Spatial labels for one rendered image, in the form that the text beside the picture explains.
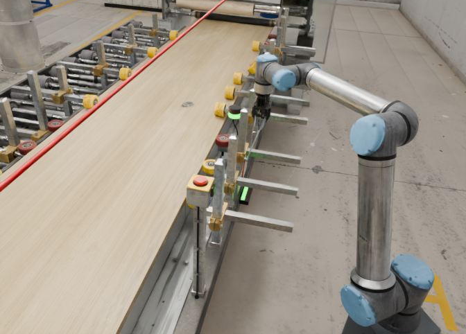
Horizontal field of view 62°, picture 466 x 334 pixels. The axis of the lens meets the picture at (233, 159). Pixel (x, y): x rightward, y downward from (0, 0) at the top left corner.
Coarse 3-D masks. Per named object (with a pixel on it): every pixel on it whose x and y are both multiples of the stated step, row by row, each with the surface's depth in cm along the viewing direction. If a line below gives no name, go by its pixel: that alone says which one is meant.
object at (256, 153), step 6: (222, 150) 204; (252, 150) 202; (258, 150) 202; (252, 156) 202; (258, 156) 202; (264, 156) 201; (270, 156) 200; (276, 156) 199; (282, 156) 199; (288, 156) 200; (294, 156) 200; (288, 162) 200; (294, 162) 199
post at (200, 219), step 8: (200, 216) 123; (200, 224) 124; (200, 232) 127; (200, 240) 129; (200, 248) 130; (200, 256) 133; (200, 264) 135; (200, 272) 137; (200, 280) 140; (200, 288) 142; (200, 296) 144
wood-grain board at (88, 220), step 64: (192, 64) 290; (64, 128) 201; (128, 128) 205; (192, 128) 209; (64, 192) 159; (128, 192) 161; (0, 256) 129; (64, 256) 131; (128, 256) 133; (0, 320) 110; (64, 320) 112
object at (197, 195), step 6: (192, 180) 118; (210, 180) 118; (192, 186) 115; (198, 186) 115; (204, 186) 116; (210, 186) 116; (192, 192) 116; (198, 192) 115; (204, 192) 115; (210, 192) 117; (192, 198) 117; (198, 198) 116; (204, 198) 116; (192, 204) 118; (198, 204) 118; (204, 204) 117
